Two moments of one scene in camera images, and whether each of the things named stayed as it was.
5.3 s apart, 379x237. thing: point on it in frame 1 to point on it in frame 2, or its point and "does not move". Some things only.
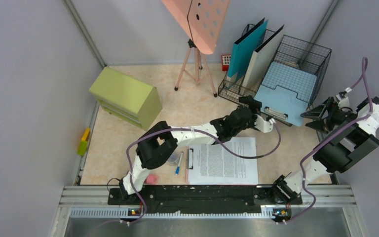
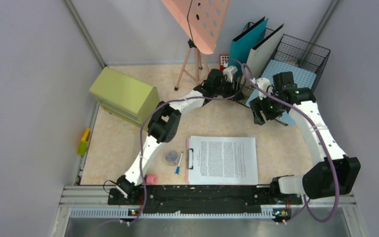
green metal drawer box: (132, 100) does not move
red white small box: (225, 61) does not move
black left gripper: (254, 105) to (231, 92)
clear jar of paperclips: (173, 159) does not move
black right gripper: (322, 125) to (257, 105)
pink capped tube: (152, 179) does not move
